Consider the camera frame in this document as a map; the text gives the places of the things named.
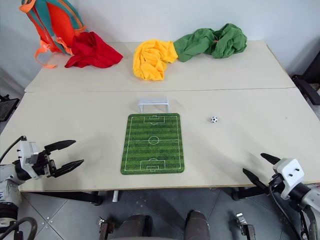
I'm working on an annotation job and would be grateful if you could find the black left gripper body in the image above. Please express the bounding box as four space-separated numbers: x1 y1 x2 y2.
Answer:
33 148 58 179

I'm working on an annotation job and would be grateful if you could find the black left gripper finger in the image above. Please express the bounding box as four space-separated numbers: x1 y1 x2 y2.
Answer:
44 139 77 153
53 159 85 178

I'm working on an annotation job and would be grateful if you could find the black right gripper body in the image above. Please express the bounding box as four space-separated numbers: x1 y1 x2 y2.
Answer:
268 173 285 198

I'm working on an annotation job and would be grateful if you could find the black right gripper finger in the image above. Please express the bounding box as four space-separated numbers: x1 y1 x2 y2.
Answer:
242 167 272 195
260 152 282 166

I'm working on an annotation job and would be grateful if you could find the green soccer field mat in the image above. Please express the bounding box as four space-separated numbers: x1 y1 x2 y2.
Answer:
120 112 187 176

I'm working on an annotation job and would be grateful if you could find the black table foot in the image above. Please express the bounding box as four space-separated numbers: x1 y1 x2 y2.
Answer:
21 191 104 207
231 185 271 201

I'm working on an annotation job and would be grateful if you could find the black crate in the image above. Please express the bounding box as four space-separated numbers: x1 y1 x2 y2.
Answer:
0 94 21 123

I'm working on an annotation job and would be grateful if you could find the dark rounded shape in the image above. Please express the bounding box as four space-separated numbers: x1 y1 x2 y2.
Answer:
184 209 211 240
116 214 154 240

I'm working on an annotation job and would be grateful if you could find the black office chair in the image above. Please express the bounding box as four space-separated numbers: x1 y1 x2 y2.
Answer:
290 63 320 106

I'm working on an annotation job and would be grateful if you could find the red crumpled cloth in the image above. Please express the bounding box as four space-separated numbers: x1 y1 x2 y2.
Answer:
64 31 124 69

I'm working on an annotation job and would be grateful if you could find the small white toy goal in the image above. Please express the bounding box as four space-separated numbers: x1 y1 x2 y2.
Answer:
137 97 171 114

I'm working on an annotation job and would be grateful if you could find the yellow crumpled cloth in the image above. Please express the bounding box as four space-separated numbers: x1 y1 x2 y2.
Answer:
132 38 180 82

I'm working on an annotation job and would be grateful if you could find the orange and teal backpack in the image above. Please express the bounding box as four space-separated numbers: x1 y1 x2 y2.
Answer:
19 0 91 69

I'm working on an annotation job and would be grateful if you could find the green crumpled cloth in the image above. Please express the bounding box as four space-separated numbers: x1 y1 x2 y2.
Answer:
173 23 248 63

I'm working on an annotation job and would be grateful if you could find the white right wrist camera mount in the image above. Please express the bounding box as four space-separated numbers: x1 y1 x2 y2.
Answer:
272 157 306 200

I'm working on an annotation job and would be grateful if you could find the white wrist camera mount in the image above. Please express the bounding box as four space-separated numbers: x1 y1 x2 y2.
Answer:
272 157 306 200
18 136 41 180

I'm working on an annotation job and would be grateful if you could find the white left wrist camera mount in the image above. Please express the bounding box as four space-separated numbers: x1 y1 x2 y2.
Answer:
18 136 41 180

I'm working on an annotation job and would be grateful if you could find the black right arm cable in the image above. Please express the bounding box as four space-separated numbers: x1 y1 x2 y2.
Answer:
270 186 310 240

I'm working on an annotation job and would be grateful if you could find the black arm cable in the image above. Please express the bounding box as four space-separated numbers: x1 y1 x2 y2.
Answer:
0 136 27 163
270 186 310 240

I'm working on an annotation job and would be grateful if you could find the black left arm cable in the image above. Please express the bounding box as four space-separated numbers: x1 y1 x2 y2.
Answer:
0 136 27 163

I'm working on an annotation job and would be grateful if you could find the metal clamp bracket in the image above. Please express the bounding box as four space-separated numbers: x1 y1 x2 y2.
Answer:
96 216 116 240
234 212 256 237

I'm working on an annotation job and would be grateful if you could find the black curved hose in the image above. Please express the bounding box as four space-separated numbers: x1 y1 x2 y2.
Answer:
0 216 39 240

